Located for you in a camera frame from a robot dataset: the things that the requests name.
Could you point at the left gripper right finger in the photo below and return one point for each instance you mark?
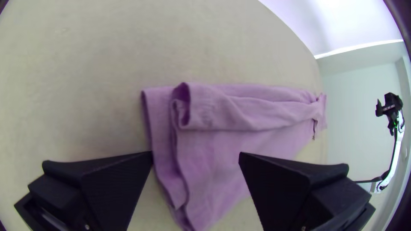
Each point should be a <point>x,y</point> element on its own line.
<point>295,192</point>

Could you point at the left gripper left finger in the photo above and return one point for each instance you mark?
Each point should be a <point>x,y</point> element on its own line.
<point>96,189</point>

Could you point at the mauve t-shirt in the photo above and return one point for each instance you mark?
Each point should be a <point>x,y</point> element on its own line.
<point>224,128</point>

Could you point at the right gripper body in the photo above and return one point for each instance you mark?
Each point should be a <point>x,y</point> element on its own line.
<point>389,104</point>

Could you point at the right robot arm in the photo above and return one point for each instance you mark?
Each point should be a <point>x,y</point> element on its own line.
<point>393,129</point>

